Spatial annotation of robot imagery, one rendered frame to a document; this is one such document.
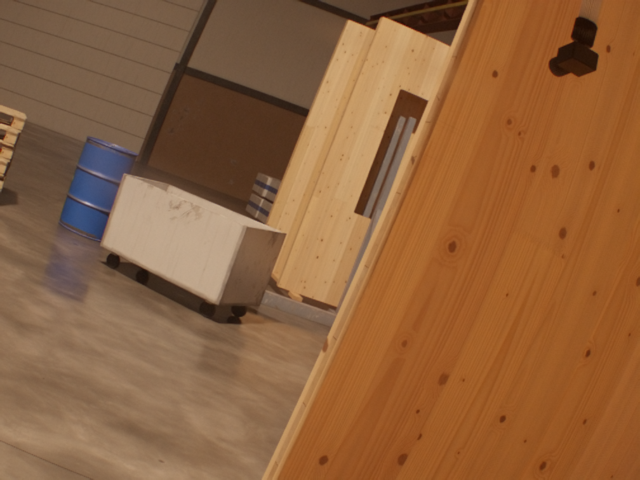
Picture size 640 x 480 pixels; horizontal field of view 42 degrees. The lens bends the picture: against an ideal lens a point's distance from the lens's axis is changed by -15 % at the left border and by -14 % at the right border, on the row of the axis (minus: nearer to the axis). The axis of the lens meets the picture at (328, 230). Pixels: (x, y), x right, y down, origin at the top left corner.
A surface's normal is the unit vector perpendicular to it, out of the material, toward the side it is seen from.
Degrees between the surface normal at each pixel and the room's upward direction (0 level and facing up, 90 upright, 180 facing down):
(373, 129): 90
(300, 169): 90
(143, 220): 90
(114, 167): 89
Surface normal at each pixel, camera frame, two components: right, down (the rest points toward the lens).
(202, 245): -0.32, -0.07
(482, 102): 0.22, 0.14
